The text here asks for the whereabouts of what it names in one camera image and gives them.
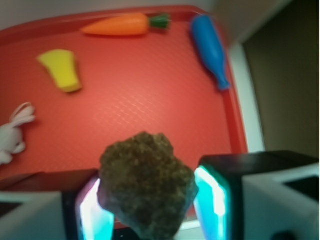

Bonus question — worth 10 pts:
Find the pink plush bunny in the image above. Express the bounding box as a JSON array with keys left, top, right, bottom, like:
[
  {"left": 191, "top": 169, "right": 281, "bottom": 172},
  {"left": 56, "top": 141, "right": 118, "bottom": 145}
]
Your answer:
[{"left": 0, "top": 102, "right": 36, "bottom": 165}]

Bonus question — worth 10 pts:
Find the blue toy bottle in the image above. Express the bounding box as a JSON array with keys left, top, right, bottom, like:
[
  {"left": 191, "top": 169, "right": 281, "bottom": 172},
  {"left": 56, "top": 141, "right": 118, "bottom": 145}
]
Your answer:
[{"left": 191, "top": 15, "right": 231, "bottom": 91}]

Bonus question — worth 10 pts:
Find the brown rock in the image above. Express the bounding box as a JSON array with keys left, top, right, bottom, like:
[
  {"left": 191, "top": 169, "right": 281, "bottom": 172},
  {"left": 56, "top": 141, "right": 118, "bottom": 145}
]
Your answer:
[{"left": 97, "top": 132, "right": 199, "bottom": 240}]

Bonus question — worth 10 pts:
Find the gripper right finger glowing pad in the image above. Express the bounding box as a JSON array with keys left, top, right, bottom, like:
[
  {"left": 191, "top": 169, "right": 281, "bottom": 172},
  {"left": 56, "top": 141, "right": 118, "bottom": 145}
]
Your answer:
[{"left": 194, "top": 151, "right": 320, "bottom": 240}]

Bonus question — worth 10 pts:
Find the orange toy carrot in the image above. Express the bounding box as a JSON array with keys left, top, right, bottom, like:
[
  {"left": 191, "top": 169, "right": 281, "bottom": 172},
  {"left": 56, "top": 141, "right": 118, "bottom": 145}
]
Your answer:
[{"left": 80, "top": 13, "right": 171, "bottom": 37}]

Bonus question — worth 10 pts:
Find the yellow sponge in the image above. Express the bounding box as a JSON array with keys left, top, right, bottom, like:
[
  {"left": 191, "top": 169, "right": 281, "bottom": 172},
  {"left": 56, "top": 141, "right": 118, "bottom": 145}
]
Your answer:
[{"left": 36, "top": 49, "right": 82, "bottom": 93}]

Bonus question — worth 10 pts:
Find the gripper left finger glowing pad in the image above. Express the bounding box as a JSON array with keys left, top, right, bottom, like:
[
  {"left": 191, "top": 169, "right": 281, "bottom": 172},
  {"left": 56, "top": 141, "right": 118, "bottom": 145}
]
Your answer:
[{"left": 0, "top": 169, "right": 115, "bottom": 240}]

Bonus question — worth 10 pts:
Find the red plastic tray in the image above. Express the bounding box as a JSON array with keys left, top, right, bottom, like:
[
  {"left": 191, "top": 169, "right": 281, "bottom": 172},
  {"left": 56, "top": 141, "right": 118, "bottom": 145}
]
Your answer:
[{"left": 0, "top": 6, "right": 248, "bottom": 179}]

